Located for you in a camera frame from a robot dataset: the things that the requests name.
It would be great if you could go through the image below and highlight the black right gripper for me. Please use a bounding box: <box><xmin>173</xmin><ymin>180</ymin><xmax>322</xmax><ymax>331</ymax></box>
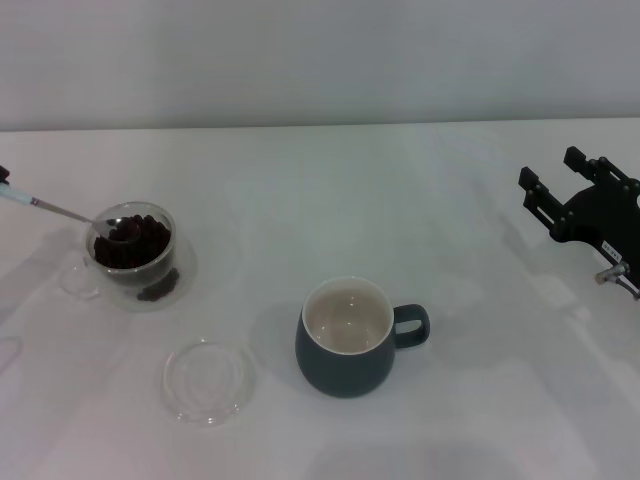
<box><xmin>519</xmin><ymin>145</ymin><xmax>640</xmax><ymax>297</ymax></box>

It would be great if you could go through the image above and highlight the blue handled metal spoon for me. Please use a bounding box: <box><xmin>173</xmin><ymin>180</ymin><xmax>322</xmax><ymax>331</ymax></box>
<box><xmin>0</xmin><ymin>185</ymin><xmax>143</xmax><ymax>247</ymax></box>

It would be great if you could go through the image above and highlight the dark grey ceramic mug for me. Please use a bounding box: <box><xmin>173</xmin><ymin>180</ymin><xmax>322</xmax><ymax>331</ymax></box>
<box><xmin>294</xmin><ymin>275</ymin><xmax>432</xmax><ymax>400</ymax></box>

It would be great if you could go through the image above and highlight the clear round glass dish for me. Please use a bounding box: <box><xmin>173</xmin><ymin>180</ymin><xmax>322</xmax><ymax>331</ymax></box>
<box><xmin>161</xmin><ymin>337</ymin><xmax>259</xmax><ymax>428</ymax></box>

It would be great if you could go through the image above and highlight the dark coffee beans pile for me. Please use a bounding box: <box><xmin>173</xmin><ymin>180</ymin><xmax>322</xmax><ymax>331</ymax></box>
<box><xmin>93</xmin><ymin>213</ymin><xmax>172</xmax><ymax>269</ymax></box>

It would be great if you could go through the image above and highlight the right wrist cable with plug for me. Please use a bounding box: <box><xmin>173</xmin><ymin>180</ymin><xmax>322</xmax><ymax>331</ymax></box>
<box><xmin>593</xmin><ymin>262</ymin><xmax>640</xmax><ymax>302</ymax></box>

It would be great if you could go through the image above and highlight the clear glass cup with handle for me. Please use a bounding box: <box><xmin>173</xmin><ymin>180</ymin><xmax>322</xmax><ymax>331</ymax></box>
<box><xmin>59</xmin><ymin>199</ymin><xmax>200</xmax><ymax>314</ymax></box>

